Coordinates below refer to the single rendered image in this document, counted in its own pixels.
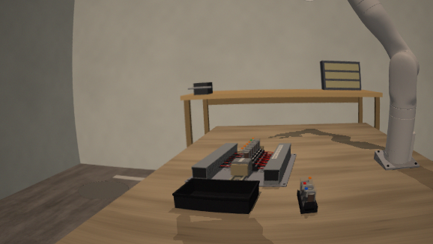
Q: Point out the black open-top tray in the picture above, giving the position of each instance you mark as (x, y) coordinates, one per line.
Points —
(219, 196)

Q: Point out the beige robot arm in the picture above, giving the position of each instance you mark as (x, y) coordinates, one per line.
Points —
(403, 70)

